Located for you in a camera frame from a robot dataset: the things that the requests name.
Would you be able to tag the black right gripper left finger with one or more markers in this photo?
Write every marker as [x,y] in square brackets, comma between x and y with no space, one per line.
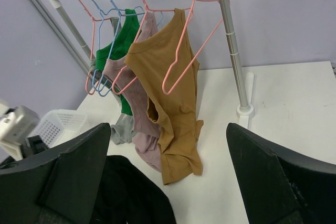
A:
[61,182]

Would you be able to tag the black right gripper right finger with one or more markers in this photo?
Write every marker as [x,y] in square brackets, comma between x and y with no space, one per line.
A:
[279,185]

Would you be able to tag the black tank top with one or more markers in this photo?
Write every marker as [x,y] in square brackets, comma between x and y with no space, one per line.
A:
[126,195]

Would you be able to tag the brown tank top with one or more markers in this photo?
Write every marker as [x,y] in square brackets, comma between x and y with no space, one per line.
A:
[160,64]

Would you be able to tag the grey tank top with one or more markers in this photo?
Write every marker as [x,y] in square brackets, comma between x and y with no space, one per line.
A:
[121,131]

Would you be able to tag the mauve pink tank top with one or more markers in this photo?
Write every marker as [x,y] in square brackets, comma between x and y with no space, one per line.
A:
[146,132]

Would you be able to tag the green tank top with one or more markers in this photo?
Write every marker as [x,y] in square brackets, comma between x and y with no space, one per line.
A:
[110,55]

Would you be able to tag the blue hanger of green top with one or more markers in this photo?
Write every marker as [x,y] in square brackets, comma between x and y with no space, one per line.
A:
[89,86]

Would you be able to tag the white plastic basket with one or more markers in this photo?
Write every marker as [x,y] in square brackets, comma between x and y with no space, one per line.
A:
[59,126]

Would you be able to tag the silver clothes rack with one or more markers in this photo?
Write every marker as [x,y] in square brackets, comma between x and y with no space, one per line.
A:
[244,82]

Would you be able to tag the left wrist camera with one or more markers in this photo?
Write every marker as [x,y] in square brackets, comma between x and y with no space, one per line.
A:
[16,124]

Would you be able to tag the left aluminium frame post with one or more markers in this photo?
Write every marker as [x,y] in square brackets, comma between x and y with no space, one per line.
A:
[60,34]

